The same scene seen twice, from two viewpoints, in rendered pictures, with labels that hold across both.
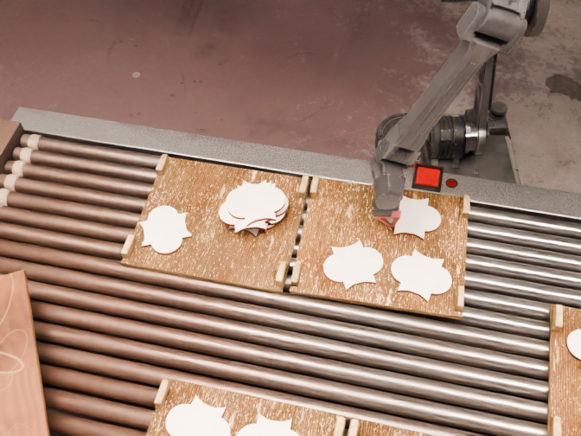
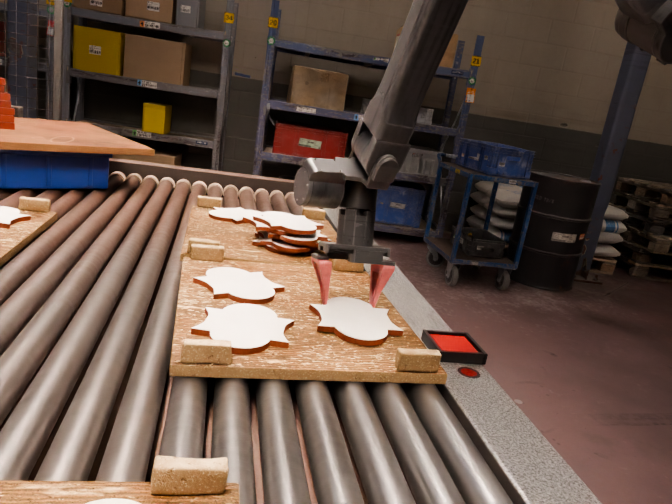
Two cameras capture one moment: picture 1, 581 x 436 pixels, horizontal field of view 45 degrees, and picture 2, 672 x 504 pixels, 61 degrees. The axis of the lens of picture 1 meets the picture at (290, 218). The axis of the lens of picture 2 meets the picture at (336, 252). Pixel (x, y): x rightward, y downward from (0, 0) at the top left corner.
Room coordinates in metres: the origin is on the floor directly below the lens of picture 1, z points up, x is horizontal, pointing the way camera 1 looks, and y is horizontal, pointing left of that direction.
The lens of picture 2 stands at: (0.61, -0.99, 1.26)
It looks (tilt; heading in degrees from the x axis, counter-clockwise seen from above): 16 degrees down; 62
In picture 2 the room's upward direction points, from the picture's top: 9 degrees clockwise
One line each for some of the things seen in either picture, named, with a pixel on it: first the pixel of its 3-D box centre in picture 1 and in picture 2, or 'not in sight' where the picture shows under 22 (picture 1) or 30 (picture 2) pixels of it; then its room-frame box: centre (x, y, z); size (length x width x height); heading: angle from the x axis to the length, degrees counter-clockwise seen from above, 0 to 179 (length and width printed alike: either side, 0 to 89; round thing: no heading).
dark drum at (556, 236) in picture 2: not in sight; (549, 229); (4.31, 2.35, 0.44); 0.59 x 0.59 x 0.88
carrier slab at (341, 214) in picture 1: (382, 243); (293, 310); (0.95, -0.23, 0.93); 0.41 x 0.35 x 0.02; 77
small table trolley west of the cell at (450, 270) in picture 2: not in sight; (472, 220); (3.59, 2.46, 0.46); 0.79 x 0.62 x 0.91; 68
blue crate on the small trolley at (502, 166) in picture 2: not in sight; (493, 158); (3.61, 2.41, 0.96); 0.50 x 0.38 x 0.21; 83
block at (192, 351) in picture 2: (460, 298); (206, 351); (0.78, -0.39, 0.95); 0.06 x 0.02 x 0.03; 167
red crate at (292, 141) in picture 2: not in sight; (309, 141); (2.76, 3.96, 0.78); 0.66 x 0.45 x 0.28; 158
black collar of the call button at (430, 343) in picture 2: (427, 177); (453, 346); (1.16, -0.37, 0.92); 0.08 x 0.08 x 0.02; 75
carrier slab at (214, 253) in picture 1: (219, 221); (266, 236); (1.05, 0.18, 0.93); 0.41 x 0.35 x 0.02; 75
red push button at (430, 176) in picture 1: (427, 177); (453, 347); (1.16, -0.37, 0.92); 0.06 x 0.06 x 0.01; 75
